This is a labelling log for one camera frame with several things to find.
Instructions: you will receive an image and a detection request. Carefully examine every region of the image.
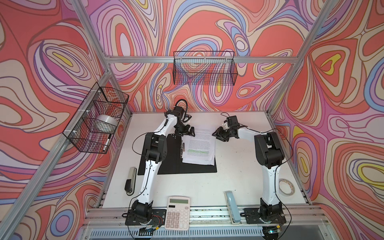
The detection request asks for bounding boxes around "black wire basket back wall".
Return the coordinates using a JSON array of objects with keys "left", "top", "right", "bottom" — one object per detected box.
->
[{"left": 173, "top": 50, "right": 238, "bottom": 86}]

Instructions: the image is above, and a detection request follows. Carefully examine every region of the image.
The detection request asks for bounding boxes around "blue file folder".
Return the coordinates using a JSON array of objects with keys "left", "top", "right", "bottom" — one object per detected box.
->
[{"left": 137, "top": 133, "right": 218, "bottom": 176}]

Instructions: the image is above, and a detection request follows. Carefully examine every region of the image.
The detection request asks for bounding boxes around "black wire basket left wall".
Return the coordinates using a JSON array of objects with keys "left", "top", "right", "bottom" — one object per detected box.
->
[{"left": 63, "top": 83, "right": 129, "bottom": 154}]

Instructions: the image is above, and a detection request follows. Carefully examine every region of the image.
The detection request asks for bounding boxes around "black grey stapler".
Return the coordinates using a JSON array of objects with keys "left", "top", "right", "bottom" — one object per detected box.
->
[{"left": 124, "top": 167, "right": 137, "bottom": 196}]

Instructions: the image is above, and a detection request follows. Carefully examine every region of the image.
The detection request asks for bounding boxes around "white marker in basket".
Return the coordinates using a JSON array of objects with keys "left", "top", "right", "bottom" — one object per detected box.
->
[{"left": 103, "top": 139, "right": 110, "bottom": 152}]

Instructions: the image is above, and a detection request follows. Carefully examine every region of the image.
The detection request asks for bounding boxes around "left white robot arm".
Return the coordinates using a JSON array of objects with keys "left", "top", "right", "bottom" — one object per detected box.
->
[{"left": 132, "top": 105, "right": 195, "bottom": 219}]

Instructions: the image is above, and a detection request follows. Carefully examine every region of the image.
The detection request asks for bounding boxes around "white tape roll in basket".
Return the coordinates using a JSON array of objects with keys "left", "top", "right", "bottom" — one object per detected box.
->
[{"left": 94, "top": 115, "right": 118, "bottom": 134}]

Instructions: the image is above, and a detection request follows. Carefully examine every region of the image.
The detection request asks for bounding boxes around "tape roll on table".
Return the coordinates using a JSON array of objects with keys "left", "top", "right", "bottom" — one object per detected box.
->
[{"left": 279, "top": 179, "right": 296, "bottom": 197}]

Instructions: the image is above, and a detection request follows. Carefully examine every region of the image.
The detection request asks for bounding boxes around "stack of printed papers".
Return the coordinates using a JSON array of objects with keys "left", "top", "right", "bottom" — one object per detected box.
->
[{"left": 182, "top": 128, "right": 216, "bottom": 166}]

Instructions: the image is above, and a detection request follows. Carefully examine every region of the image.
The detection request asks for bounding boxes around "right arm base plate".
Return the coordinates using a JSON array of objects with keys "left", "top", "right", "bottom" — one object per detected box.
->
[{"left": 241, "top": 208, "right": 287, "bottom": 225}]

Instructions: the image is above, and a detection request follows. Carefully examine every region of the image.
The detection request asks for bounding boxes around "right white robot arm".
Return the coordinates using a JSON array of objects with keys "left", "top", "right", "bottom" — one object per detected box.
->
[{"left": 212, "top": 116, "right": 285, "bottom": 212}]

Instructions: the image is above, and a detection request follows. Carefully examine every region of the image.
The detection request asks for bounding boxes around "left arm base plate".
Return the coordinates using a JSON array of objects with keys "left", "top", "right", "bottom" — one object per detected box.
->
[{"left": 122, "top": 209, "right": 167, "bottom": 227}]

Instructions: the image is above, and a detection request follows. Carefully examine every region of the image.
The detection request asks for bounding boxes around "black wire basket wall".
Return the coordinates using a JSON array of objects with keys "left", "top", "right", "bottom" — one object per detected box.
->
[
  {"left": 173, "top": 50, "right": 238, "bottom": 86},
  {"left": 63, "top": 83, "right": 129, "bottom": 154}
]

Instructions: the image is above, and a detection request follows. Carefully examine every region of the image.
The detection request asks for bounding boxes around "white desk calculator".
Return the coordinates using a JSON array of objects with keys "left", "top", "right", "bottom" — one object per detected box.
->
[{"left": 165, "top": 196, "right": 191, "bottom": 231}]

